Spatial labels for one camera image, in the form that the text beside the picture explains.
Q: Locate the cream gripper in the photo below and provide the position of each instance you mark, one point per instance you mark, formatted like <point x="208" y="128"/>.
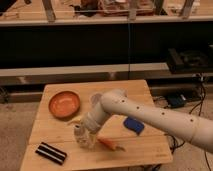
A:
<point x="90" y="137"/>

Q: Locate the small clear bottle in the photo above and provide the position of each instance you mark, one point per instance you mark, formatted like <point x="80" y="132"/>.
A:
<point x="81" y="136"/>

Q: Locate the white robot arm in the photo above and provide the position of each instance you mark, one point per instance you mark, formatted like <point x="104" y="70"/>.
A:
<point x="193" y="129"/>

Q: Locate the wooden table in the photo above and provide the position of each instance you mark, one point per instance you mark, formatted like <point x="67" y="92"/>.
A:
<point x="150" y="147"/>

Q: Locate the clear plastic cup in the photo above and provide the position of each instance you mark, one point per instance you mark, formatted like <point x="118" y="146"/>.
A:
<point x="95" y="98"/>

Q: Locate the black white striped block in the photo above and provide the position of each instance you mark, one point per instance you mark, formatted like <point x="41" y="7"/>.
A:
<point x="49" y="152"/>

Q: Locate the orange bowl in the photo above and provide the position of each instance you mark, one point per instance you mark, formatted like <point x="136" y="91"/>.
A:
<point x="64" y="104"/>

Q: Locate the blue sponge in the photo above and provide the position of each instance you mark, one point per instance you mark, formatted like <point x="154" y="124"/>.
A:
<point x="133" y="125"/>

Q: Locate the black power adapter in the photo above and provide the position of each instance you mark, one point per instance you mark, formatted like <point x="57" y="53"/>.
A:
<point x="175" y="100"/>

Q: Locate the black box on shelf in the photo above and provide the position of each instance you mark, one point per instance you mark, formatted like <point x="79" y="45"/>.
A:
<point x="190" y="61"/>

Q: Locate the grey metal shelf rail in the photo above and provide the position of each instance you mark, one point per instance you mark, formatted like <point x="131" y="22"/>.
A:
<point x="25" y="76"/>

